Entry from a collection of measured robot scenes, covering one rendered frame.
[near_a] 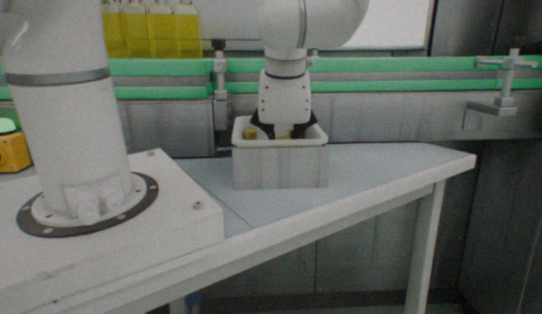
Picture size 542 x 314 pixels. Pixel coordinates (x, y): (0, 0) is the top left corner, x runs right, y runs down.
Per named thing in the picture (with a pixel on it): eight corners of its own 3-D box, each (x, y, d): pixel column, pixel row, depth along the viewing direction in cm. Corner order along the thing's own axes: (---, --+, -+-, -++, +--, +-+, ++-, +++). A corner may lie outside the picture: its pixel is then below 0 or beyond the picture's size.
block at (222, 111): (232, 121, 84) (230, 93, 82) (229, 131, 75) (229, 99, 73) (217, 121, 83) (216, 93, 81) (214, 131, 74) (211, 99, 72)
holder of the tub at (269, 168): (304, 145, 87) (305, 115, 85) (327, 187, 61) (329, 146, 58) (237, 146, 86) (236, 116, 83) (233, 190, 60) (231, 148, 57)
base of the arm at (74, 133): (168, 215, 39) (147, 84, 34) (36, 260, 33) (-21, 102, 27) (133, 170, 51) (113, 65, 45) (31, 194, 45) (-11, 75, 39)
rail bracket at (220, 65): (230, 92, 83) (229, 39, 80) (226, 104, 67) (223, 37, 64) (218, 92, 83) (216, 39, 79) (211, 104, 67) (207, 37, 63)
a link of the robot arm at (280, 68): (312, 48, 63) (310, 63, 64) (264, 48, 63) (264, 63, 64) (317, 60, 57) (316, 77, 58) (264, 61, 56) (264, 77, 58)
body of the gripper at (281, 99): (310, 58, 64) (306, 112, 70) (257, 58, 64) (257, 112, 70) (316, 71, 58) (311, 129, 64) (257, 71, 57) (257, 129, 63)
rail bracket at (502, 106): (475, 126, 91) (493, 37, 84) (525, 145, 75) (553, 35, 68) (457, 127, 90) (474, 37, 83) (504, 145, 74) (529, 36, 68)
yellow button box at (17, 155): (39, 162, 74) (32, 129, 72) (17, 174, 67) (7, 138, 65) (4, 163, 73) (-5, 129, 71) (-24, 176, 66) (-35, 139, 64)
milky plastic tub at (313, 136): (308, 149, 82) (309, 114, 79) (328, 186, 60) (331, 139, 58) (236, 151, 81) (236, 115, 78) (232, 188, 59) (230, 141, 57)
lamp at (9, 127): (22, 130, 70) (18, 116, 70) (6, 136, 66) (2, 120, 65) (-3, 131, 70) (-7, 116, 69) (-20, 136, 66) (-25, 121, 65)
